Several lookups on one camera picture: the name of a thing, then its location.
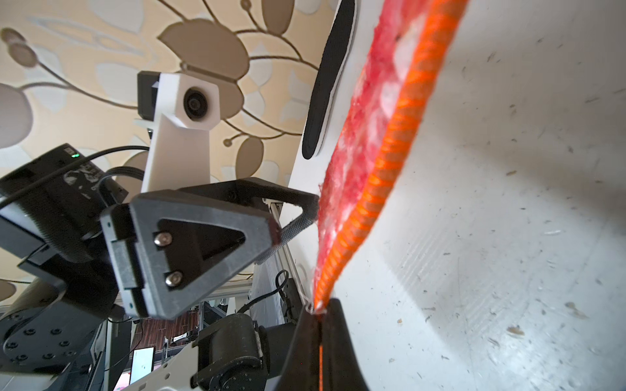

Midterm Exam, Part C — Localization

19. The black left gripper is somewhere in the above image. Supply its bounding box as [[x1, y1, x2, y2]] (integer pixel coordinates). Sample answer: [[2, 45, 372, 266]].
[[0, 142, 282, 372]]

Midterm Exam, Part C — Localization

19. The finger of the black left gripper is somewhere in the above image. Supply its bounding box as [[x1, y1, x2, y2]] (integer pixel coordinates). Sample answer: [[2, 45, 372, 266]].
[[181, 178, 320, 244]]

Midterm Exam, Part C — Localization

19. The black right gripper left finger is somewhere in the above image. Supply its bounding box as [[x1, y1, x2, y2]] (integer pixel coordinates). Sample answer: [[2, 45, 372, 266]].
[[276, 307, 321, 391]]

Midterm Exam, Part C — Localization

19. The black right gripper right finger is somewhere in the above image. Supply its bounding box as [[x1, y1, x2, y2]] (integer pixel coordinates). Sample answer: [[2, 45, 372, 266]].
[[321, 298, 368, 391]]

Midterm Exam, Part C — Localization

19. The black insole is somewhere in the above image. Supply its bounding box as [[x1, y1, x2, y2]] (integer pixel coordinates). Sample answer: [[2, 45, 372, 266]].
[[301, 0, 358, 160]]

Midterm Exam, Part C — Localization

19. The red insole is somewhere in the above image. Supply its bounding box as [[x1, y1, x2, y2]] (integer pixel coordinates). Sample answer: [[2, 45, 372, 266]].
[[311, 1, 468, 314]]

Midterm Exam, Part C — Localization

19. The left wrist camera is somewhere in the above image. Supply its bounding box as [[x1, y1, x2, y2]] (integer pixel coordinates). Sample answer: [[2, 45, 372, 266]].
[[137, 71, 221, 192]]

